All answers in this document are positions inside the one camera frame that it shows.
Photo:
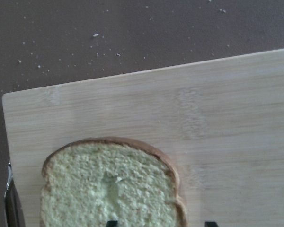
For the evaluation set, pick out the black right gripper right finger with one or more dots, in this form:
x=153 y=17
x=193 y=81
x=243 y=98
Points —
x=210 y=224

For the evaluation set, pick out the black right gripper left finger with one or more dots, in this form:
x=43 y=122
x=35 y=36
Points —
x=112 y=223

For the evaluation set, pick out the bread slice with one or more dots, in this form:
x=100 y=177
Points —
x=96 y=180

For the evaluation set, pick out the wooden cutting board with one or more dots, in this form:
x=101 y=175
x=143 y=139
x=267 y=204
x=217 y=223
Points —
x=220 y=121

